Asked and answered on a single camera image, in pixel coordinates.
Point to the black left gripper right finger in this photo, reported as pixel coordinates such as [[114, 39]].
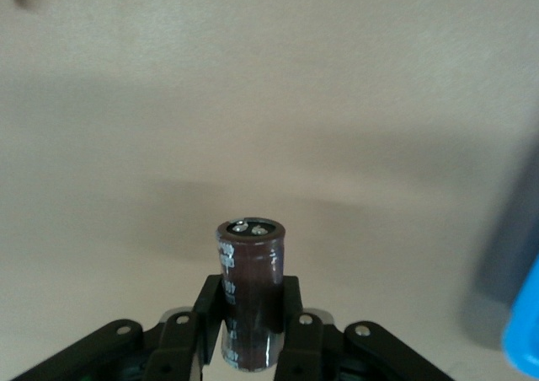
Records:
[[311, 343]]

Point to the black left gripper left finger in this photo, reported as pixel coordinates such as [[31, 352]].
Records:
[[177, 339]]

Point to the dark brown cylindrical capacitor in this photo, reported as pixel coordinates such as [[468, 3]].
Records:
[[252, 280]]

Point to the blue plastic tray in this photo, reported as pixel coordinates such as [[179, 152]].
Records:
[[526, 322]]

